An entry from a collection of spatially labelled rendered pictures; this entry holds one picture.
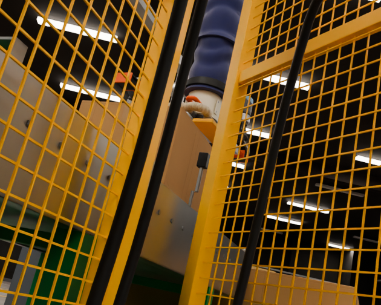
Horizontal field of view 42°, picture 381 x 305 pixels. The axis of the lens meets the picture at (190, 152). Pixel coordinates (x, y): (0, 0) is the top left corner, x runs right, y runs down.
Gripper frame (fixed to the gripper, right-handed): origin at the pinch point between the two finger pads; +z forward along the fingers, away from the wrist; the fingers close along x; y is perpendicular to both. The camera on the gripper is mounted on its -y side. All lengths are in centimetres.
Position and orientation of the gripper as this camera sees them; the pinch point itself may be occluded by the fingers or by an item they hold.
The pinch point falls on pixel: (236, 155)
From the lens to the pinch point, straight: 295.5
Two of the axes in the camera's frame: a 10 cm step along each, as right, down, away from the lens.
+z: -2.1, 9.3, -3.0
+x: 9.0, 0.6, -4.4
